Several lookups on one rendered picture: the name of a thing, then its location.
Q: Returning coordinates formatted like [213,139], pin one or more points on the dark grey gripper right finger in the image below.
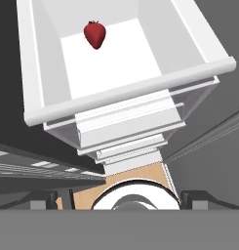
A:
[185,200]

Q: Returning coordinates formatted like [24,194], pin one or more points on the white round object black rim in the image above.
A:
[137,198]

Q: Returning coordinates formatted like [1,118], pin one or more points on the white fridge interior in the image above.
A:
[134,153]

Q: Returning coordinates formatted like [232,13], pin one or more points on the red strawberry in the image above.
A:
[95,34]

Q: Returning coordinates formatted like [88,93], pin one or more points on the clear fridge drawer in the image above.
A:
[130,127]

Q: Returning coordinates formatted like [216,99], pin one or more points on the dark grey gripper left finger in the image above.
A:
[52,200]

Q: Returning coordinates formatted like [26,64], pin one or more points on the white fridge shelf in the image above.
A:
[117,68]

